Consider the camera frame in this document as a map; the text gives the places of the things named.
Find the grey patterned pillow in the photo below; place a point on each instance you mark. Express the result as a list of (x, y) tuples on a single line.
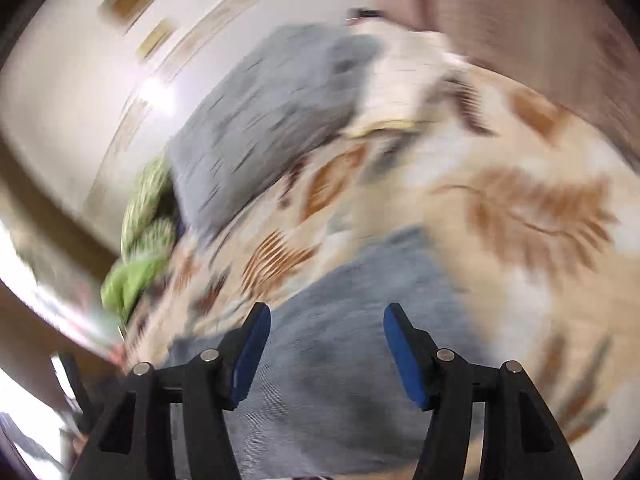
[(270, 120)]

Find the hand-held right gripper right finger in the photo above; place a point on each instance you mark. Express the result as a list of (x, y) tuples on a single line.
[(406, 360)]

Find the small framed wall picture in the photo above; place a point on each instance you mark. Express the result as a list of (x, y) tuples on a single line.
[(156, 39)]

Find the grey pants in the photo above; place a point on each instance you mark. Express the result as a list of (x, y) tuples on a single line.
[(330, 370)]

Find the leaf-patterned bed sheet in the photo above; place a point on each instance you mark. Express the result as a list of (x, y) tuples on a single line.
[(500, 220)]

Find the brown wooden headboard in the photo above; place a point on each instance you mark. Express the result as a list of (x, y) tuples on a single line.
[(525, 25)]

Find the white cloth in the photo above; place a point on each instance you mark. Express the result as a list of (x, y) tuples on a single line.
[(400, 80)]

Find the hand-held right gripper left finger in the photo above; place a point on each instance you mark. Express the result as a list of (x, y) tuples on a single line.
[(248, 360)]

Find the green patterned cloth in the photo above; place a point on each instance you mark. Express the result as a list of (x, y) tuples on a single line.
[(142, 240)]

